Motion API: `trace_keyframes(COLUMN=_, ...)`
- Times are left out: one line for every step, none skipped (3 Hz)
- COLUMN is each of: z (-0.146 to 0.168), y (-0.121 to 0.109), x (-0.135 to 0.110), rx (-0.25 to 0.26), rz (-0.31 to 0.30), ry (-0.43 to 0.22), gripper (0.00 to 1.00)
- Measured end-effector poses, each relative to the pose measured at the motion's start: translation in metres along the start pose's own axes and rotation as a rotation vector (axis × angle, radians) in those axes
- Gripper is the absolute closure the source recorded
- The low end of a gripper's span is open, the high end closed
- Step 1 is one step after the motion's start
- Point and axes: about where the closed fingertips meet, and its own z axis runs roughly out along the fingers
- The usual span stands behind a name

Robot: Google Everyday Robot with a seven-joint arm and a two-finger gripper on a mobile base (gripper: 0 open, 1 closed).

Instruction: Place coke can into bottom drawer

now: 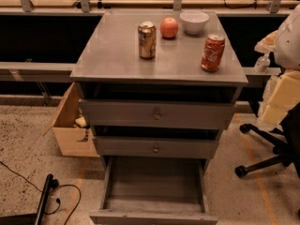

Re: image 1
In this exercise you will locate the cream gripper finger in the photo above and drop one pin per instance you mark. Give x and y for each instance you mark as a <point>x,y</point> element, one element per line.
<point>280,95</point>

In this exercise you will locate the red coke can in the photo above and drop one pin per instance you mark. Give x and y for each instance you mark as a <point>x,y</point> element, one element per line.
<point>212,52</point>

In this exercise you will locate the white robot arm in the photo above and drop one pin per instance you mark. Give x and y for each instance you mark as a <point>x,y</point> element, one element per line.
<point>284,43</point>

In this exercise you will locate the top grey drawer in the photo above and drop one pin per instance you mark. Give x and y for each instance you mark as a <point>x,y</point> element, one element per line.
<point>156,114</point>

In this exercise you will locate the grey drawer cabinet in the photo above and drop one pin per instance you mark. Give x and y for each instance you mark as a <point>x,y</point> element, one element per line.
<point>110,68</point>

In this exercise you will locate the gold soda can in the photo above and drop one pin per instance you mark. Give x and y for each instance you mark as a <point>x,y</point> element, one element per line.
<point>147,34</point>

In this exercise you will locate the bottom grey open drawer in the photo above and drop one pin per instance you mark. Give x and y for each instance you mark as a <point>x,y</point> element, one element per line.
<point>153,191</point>

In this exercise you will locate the middle grey drawer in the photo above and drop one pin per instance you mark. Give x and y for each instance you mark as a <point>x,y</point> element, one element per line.
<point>157,148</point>

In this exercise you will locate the hand sanitizer bottle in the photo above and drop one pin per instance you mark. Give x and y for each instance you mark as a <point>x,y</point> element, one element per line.
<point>262,63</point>

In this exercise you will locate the black office chair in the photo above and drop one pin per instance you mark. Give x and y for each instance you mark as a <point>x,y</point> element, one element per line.
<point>286,143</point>

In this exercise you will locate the white bowl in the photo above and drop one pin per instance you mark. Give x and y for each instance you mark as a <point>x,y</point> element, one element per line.
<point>194,21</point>

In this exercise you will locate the red apple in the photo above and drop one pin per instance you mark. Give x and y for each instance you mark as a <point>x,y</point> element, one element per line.
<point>169,27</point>

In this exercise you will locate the cardboard box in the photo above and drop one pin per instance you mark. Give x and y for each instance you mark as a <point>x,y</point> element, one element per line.
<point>73,140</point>

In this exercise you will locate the black stand base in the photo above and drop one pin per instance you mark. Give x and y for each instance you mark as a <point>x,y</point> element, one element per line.
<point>35,218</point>

